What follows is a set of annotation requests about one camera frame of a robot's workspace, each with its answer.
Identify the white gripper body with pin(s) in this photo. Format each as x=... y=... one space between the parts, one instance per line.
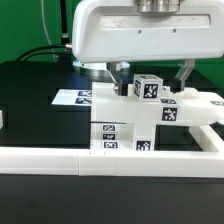
x=117 y=31

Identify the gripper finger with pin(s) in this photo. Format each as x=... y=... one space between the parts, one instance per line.
x=121 y=87
x=186 y=67

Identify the white chair back frame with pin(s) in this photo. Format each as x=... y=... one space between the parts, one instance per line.
x=187 y=108

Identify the white tagged nut cube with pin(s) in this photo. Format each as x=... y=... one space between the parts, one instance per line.
x=147 y=87

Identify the white chair seat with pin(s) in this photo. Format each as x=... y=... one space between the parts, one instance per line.
x=141 y=137

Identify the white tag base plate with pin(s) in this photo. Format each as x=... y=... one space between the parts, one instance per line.
x=73 y=97

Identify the white U-shaped fence frame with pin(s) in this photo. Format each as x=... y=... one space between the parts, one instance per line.
x=58 y=142

